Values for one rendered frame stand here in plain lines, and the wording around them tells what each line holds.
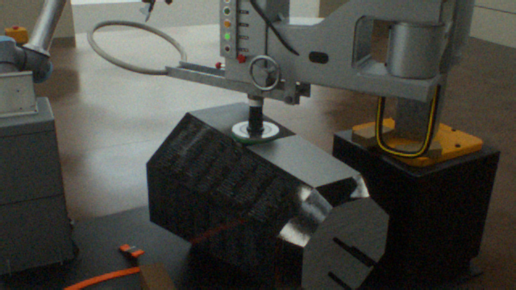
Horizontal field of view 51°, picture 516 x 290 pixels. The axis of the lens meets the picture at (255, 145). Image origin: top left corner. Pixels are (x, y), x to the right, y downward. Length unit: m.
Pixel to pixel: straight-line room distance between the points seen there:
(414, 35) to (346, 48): 0.25
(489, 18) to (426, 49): 7.48
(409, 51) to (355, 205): 0.62
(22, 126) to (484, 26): 7.88
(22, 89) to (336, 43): 1.62
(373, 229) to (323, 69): 0.69
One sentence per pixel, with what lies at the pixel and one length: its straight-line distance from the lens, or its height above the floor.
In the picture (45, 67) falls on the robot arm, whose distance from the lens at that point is 3.18.
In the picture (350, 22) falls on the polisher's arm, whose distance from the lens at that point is 2.05.
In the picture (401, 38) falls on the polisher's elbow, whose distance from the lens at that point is 2.01.
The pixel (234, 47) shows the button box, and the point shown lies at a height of 1.30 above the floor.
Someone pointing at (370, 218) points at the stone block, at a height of 0.68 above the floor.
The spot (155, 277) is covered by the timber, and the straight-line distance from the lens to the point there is 2.81.
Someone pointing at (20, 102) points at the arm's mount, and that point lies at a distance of 2.96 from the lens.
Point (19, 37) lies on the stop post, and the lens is 3.94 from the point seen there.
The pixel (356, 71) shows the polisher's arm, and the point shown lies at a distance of 2.09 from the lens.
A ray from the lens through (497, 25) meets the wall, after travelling 9.37.
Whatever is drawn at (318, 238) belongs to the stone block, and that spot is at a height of 0.68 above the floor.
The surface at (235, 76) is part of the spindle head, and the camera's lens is 2.30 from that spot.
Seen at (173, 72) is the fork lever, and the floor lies 1.13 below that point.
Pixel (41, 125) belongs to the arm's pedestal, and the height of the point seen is 0.83.
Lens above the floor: 1.81
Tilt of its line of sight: 23 degrees down
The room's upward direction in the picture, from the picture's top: 1 degrees clockwise
